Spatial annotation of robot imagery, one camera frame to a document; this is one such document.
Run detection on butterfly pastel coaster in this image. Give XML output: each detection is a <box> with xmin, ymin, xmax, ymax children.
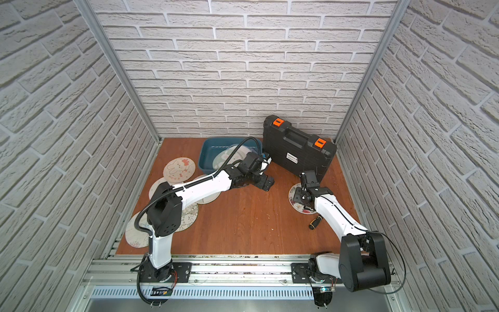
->
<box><xmin>125</xmin><ymin>213</ymin><xmax>149</xmax><ymax>248</ymax></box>

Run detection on black yellow screwdriver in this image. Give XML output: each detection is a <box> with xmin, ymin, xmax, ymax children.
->
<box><xmin>309</xmin><ymin>215</ymin><xmax>323</xmax><ymax>230</ymax></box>

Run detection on pink rainbow unicorn coaster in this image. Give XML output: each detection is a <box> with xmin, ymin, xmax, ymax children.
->
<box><xmin>148</xmin><ymin>178</ymin><xmax>172</xmax><ymax>200</ymax></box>

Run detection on aluminium corner post left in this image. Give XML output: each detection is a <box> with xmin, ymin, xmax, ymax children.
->
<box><xmin>75</xmin><ymin>0</ymin><xmax>161</xmax><ymax>144</ymax></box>

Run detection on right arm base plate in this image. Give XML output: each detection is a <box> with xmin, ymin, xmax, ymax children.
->
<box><xmin>291</xmin><ymin>263</ymin><xmax>343</xmax><ymax>284</ymax></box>

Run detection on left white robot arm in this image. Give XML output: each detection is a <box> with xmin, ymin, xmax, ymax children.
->
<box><xmin>135</xmin><ymin>152</ymin><xmax>274</xmax><ymax>270</ymax></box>

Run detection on white bear flower coaster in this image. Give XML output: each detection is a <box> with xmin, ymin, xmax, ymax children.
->
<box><xmin>193</xmin><ymin>174</ymin><xmax>221</xmax><ymax>205</ymax></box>

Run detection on cream line-art coaster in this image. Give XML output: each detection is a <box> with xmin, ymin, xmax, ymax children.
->
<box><xmin>175</xmin><ymin>204</ymin><xmax>199</xmax><ymax>233</ymax></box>

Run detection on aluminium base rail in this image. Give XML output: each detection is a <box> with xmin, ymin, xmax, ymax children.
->
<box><xmin>81</xmin><ymin>253</ymin><xmax>402</xmax><ymax>301</ymax></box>

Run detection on teal plastic storage box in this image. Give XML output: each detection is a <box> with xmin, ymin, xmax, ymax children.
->
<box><xmin>198</xmin><ymin>136</ymin><xmax>262</xmax><ymax>174</ymax></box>

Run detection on aluminium corner post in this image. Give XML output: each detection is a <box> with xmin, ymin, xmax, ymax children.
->
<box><xmin>75</xmin><ymin>0</ymin><xmax>161</xmax><ymax>144</ymax></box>
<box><xmin>335</xmin><ymin>0</ymin><xmax>411</xmax><ymax>144</ymax></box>

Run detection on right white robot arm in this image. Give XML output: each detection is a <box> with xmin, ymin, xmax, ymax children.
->
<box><xmin>293</xmin><ymin>170</ymin><xmax>391</xmax><ymax>292</ymax></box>

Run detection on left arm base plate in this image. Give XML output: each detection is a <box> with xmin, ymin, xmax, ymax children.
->
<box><xmin>139</xmin><ymin>259</ymin><xmax>192</xmax><ymax>283</ymax></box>

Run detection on black plastic tool case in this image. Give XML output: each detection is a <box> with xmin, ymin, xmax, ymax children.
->
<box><xmin>262</xmin><ymin>115</ymin><xmax>337</xmax><ymax>182</ymax></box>

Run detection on black corrugated cable conduit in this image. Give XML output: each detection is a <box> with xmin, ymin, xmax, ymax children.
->
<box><xmin>133</xmin><ymin>136</ymin><xmax>264</xmax><ymax>237</ymax></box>

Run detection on green white bunny coaster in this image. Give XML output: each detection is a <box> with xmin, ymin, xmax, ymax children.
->
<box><xmin>212</xmin><ymin>145</ymin><xmax>252</xmax><ymax>170</ymax></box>

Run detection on aluminium corner post right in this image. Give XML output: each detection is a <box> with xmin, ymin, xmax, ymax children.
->
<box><xmin>335</xmin><ymin>0</ymin><xmax>411</xmax><ymax>144</ymax></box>

